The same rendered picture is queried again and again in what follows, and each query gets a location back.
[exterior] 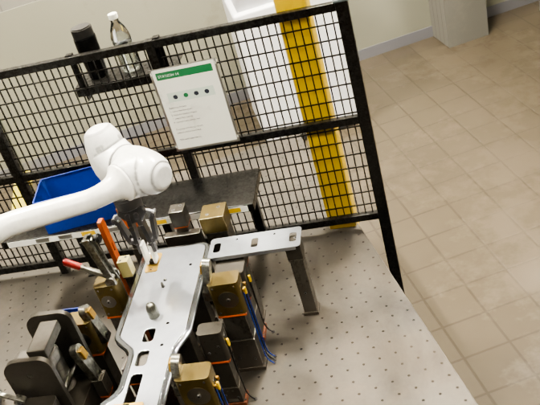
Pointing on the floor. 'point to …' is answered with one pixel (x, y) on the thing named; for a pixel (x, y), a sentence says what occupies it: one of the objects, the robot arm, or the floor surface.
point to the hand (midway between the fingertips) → (149, 251)
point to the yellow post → (317, 107)
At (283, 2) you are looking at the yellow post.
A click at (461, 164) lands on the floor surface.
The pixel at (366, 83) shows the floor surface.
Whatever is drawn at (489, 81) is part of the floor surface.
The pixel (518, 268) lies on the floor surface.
